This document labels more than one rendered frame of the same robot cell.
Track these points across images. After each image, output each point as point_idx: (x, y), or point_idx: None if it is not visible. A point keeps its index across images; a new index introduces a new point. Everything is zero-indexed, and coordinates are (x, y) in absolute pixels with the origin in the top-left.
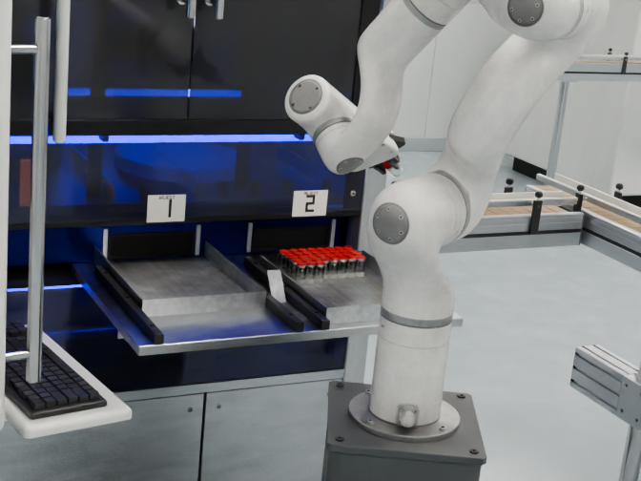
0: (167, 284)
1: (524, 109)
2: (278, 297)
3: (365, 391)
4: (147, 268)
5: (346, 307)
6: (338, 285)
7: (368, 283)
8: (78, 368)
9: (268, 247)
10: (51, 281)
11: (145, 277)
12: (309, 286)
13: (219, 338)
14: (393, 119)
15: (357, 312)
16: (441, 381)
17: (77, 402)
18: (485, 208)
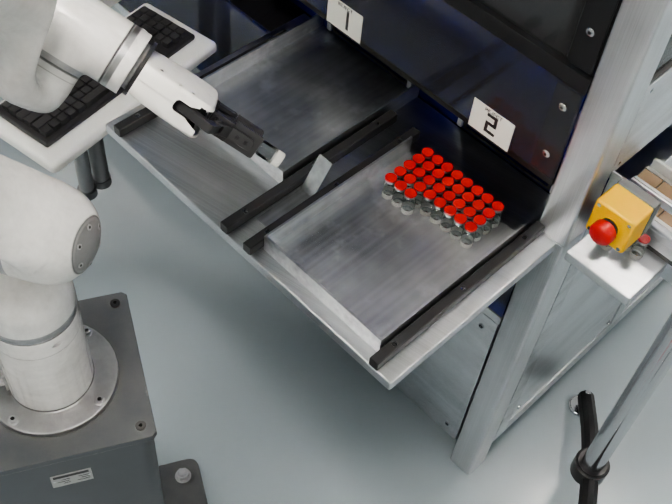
0: (292, 93)
1: None
2: (309, 187)
3: (84, 328)
4: (332, 65)
5: (282, 253)
6: (409, 231)
7: (441, 259)
8: (123, 104)
9: (485, 137)
10: (268, 16)
11: (303, 71)
12: (383, 206)
13: (163, 173)
14: (8, 88)
15: (293, 267)
16: (24, 383)
17: (31, 127)
18: (26, 275)
